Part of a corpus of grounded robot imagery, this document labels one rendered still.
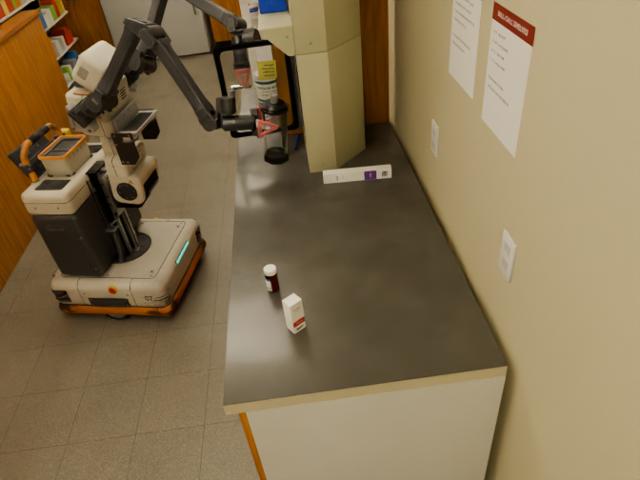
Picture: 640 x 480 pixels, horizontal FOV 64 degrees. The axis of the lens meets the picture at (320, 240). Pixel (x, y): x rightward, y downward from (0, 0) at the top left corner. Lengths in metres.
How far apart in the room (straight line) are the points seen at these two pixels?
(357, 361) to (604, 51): 0.86
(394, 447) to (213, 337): 1.47
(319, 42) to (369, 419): 1.23
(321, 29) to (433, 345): 1.10
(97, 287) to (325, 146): 1.50
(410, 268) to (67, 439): 1.77
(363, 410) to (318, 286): 0.39
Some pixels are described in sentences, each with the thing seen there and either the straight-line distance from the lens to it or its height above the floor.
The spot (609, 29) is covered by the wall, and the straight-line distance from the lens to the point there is 0.90.
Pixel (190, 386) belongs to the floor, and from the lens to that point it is 2.61.
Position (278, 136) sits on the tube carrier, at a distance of 1.99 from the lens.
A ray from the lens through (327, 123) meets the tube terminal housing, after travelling 1.98.
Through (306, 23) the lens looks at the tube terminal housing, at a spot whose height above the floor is 1.51.
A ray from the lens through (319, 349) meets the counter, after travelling 1.37.
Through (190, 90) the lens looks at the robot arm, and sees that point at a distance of 2.05.
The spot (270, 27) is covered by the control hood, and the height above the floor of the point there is 1.51.
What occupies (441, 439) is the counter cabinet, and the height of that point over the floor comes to 0.65.
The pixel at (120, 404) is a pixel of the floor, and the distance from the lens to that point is 2.68.
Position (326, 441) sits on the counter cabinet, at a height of 0.72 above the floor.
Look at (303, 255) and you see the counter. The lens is 1.65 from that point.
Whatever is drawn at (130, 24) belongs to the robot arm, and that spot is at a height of 1.53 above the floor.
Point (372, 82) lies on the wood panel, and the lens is 2.35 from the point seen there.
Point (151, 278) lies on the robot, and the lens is 2.80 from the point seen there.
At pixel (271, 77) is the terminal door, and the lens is 2.23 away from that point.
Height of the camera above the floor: 1.99
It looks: 38 degrees down
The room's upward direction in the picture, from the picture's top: 7 degrees counter-clockwise
